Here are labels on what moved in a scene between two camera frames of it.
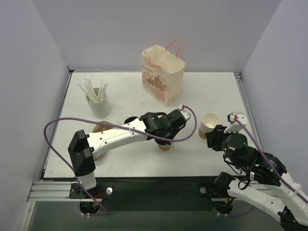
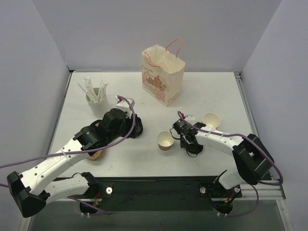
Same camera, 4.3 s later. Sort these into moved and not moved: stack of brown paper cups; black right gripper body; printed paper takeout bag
Moved: black right gripper body
Not moved: printed paper takeout bag; stack of brown paper cups
